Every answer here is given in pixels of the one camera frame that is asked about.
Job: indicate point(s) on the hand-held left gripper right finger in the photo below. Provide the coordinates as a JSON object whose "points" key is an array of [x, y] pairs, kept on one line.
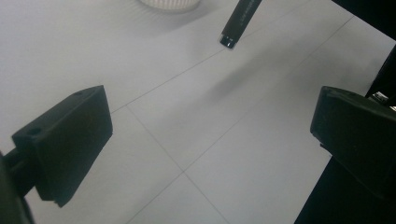
{"points": [[358, 130]]}

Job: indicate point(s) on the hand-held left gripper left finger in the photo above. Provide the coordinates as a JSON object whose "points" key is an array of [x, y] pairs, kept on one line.
{"points": [[65, 140]]}

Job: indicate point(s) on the white table cover sheet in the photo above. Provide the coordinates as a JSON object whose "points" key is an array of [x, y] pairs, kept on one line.
{"points": [[193, 118]]}

